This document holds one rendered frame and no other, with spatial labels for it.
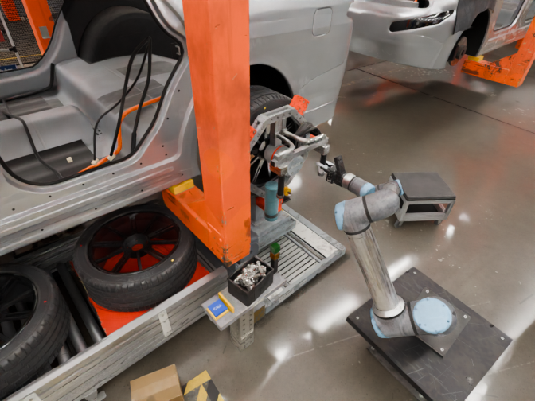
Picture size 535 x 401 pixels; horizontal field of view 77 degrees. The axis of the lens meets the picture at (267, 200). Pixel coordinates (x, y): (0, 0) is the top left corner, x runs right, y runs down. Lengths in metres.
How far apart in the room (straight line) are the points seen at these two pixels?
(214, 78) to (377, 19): 3.17
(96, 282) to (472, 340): 1.93
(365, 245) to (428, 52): 3.04
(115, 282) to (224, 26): 1.31
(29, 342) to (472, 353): 2.05
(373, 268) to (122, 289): 1.22
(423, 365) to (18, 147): 2.51
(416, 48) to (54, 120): 3.41
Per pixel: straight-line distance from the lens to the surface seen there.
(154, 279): 1.87
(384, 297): 1.67
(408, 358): 1.94
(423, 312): 1.73
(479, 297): 2.79
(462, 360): 2.05
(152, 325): 1.92
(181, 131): 1.90
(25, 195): 1.78
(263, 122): 1.85
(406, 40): 4.16
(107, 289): 1.92
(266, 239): 2.46
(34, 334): 1.89
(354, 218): 1.43
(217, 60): 1.23
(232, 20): 1.24
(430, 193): 2.91
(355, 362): 2.19
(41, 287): 2.05
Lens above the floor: 1.91
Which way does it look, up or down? 39 degrees down
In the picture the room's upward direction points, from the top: 2 degrees clockwise
